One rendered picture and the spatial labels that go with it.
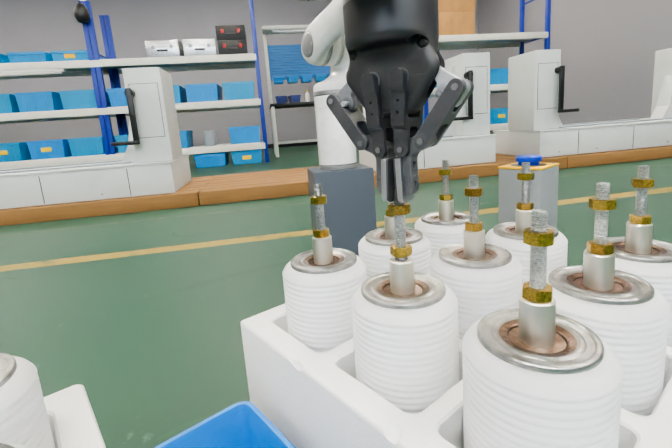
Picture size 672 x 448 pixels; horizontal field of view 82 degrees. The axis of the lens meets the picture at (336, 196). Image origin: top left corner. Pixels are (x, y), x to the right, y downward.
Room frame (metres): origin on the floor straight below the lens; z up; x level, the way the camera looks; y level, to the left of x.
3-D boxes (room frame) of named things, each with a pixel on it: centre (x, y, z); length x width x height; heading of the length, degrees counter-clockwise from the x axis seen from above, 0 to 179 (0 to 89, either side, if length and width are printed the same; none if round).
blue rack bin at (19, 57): (4.77, 3.33, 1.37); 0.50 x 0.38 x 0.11; 11
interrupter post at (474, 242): (0.41, -0.15, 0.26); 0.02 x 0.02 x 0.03
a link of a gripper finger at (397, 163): (0.33, -0.06, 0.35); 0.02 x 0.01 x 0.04; 143
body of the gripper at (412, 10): (0.33, -0.05, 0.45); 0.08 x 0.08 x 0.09
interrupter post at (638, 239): (0.39, -0.31, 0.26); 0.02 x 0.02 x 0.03
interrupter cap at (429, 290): (0.33, -0.05, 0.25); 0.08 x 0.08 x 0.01
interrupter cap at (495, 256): (0.41, -0.15, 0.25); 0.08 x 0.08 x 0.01
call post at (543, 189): (0.65, -0.33, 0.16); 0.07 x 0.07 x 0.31; 39
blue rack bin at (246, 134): (5.17, 1.12, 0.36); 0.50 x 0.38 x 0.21; 10
